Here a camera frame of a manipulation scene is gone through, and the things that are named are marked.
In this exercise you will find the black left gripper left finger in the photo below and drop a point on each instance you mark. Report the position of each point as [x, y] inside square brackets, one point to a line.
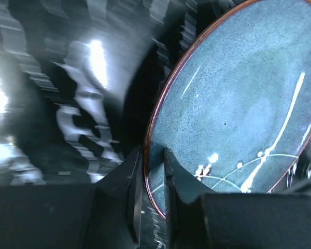
[115, 218]

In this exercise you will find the blue glazed plate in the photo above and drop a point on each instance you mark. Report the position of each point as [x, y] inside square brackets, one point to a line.
[236, 108]

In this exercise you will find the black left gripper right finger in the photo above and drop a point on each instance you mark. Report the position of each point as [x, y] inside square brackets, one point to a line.
[197, 217]

